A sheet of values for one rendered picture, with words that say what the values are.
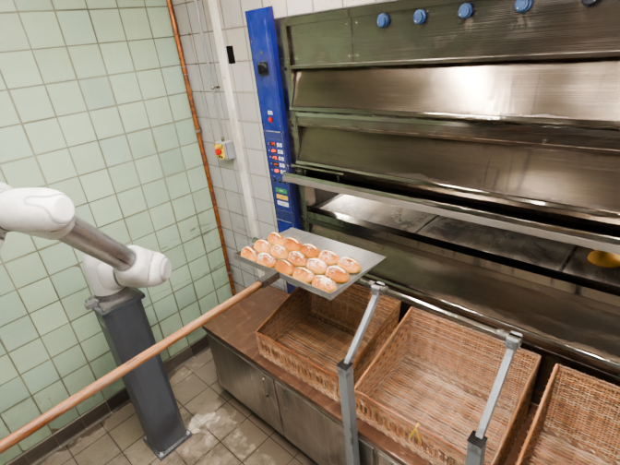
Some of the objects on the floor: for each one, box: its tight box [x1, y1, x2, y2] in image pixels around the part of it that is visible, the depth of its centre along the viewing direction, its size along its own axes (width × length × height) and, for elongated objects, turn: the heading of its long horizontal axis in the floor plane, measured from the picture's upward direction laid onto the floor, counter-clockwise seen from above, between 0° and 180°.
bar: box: [252, 237, 523, 465], centre depth 173 cm, size 31×127×118 cm, turn 59°
